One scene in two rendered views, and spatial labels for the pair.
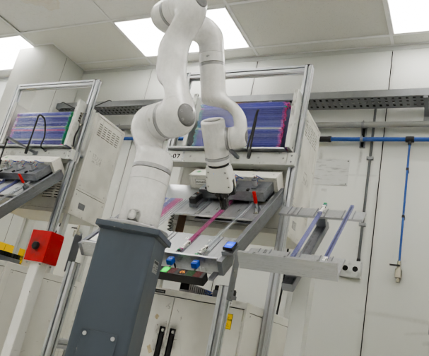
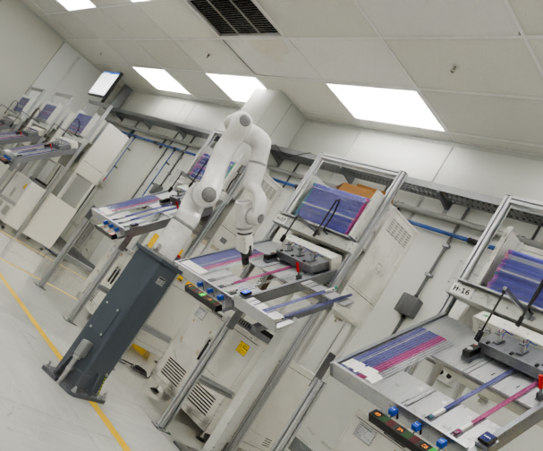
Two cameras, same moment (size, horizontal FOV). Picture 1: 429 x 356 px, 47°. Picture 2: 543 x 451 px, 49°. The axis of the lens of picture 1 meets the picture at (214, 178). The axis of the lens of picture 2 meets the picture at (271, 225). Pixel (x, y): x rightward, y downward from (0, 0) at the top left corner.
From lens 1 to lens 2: 1.65 m
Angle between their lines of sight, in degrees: 24
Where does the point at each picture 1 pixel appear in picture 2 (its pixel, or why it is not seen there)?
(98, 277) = (125, 275)
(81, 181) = (228, 220)
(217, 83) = (252, 177)
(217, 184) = (240, 245)
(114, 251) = (138, 264)
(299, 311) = (268, 353)
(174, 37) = (223, 142)
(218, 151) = (241, 223)
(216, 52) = (258, 156)
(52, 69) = (274, 113)
